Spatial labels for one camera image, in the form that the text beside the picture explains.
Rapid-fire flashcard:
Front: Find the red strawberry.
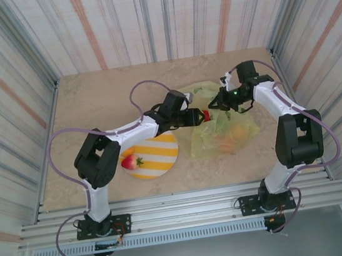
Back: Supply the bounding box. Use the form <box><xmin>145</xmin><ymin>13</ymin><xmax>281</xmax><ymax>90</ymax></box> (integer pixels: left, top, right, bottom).
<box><xmin>120</xmin><ymin>152</ymin><xmax>146</xmax><ymax>173</ymax></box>

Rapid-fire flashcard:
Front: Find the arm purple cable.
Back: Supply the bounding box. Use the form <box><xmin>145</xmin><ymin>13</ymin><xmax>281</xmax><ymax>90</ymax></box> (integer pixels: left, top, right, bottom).
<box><xmin>224</xmin><ymin>51</ymin><xmax>342</xmax><ymax>238</ymax></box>
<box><xmin>36</xmin><ymin>74</ymin><xmax>207</xmax><ymax>256</ymax></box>

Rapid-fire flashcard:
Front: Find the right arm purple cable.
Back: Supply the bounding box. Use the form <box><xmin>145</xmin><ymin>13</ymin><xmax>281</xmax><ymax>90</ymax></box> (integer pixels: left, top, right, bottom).
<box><xmin>224</xmin><ymin>51</ymin><xmax>342</xmax><ymax>238</ymax></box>

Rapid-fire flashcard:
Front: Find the orange tangerine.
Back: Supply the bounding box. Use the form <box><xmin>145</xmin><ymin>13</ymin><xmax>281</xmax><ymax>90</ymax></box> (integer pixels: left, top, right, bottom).
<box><xmin>231</xmin><ymin>123</ymin><xmax>249</xmax><ymax>141</ymax></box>

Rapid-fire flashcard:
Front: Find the aluminium table side rail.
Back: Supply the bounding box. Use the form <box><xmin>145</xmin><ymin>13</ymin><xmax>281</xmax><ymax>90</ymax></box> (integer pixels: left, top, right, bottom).
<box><xmin>269</xmin><ymin>43</ymin><xmax>333</xmax><ymax>187</ymax></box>
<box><xmin>20</xmin><ymin>80</ymin><xmax>77</xmax><ymax>222</ymax></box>

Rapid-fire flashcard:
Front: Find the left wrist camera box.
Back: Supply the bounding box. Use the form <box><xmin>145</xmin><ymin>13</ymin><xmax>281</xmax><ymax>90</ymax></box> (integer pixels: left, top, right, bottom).
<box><xmin>183</xmin><ymin>91</ymin><xmax>196</xmax><ymax>105</ymax></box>

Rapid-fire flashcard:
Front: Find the grey slotted cable duct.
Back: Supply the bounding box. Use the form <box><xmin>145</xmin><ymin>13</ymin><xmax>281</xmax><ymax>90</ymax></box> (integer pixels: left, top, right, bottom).
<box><xmin>31</xmin><ymin>218</ymin><xmax>268</xmax><ymax>256</ymax></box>

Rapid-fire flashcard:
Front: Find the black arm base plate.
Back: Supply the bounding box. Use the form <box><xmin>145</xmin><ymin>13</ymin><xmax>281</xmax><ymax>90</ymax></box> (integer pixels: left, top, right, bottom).
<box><xmin>75</xmin><ymin>213</ymin><xmax>134</xmax><ymax>241</ymax></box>
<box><xmin>238</xmin><ymin>189</ymin><xmax>297</xmax><ymax>218</ymax></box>

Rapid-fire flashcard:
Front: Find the yellow plastic bag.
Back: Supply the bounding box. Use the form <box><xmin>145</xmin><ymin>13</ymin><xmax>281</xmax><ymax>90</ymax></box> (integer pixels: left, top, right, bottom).
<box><xmin>178</xmin><ymin>74</ymin><xmax>264</xmax><ymax>161</ymax></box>

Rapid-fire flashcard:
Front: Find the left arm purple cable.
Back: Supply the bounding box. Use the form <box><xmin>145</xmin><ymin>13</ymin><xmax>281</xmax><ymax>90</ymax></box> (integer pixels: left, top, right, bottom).
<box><xmin>36</xmin><ymin>74</ymin><xmax>207</xmax><ymax>256</ymax></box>

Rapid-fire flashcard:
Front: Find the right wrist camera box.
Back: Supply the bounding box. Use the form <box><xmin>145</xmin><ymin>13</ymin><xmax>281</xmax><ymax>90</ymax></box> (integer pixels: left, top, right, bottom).
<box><xmin>218</xmin><ymin>69</ymin><xmax>239</xmax><ymax>92</ymax></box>

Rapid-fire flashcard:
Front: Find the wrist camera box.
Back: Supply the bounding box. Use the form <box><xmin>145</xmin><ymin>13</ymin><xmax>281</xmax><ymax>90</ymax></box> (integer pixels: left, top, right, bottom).
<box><xmin>218</xmin><ymin>69</ymin><xmax>239</xmax><ymax>92</ymax></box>
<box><xmin>183</xmin><ymin>91</ymin><xmax>196</xmax><ymax>105</ymax></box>

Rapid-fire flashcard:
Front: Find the black connector block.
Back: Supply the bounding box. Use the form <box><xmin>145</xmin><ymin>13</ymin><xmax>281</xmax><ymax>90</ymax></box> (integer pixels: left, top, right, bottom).
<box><xmin>263</xmin><ymin>213</ymin><xmax>288</xmax><ymax>235</ymax></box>
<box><xmin>93</xmin><ymin>241</ymin><xmax>116</xmax><ymax>256</ymax></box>

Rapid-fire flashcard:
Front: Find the yellow white striped plate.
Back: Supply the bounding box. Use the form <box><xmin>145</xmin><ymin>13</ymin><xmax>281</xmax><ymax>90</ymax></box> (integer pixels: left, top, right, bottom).
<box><xmin>116</xmin><ymin>130</ymin><xmax>184</xmax><ymax>184</ymax></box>

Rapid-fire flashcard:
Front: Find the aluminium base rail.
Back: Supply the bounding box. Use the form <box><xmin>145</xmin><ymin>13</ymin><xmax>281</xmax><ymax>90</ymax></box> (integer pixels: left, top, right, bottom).
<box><xmin>13</xmin><ymin>169</ymin><xmax>342</xmax><ymax>253</ymax></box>

